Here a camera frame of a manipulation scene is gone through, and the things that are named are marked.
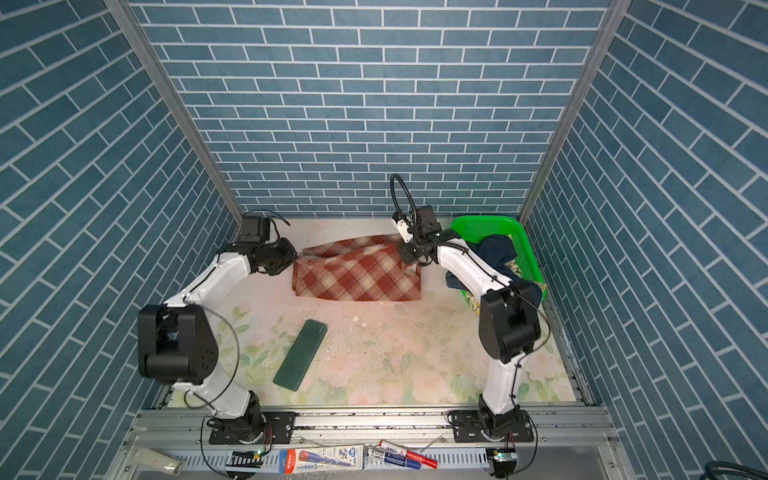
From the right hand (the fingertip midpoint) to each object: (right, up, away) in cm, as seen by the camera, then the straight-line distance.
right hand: (403, 242), depth 93 cm
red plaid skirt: (-12, -8, +2) cm, 15 cm away
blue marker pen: (-1, -51, -24) cm, 56 cm away
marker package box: (-20, -51, -24) cm, 60 cm away
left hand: (-32, -3, -1) cm, 32 cm away
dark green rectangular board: (-30, -33, -10) cm, 46 cm away
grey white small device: (-56, -50, -26) cm, 79 cm away
